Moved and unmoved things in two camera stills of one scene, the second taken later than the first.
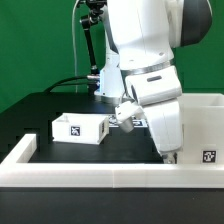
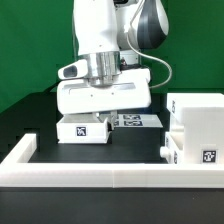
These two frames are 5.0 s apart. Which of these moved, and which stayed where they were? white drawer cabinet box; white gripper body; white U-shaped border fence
Moved: white gripper body
Stayed: white drawer cabinet box; white U-shaped border fence
